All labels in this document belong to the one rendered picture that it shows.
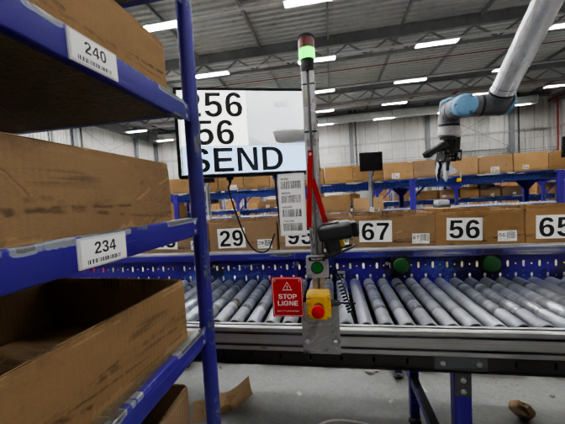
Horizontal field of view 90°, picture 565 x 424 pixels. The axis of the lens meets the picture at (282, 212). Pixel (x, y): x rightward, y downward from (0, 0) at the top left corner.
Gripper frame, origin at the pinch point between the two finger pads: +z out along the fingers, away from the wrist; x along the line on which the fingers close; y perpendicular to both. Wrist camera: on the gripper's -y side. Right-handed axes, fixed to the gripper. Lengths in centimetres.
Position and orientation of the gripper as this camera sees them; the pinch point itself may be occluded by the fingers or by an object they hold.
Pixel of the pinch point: (440, 178)
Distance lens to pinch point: 160.1
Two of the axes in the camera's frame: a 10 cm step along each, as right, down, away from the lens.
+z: 0.2, 9.9, 1.6
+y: 10.0, -0.3, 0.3
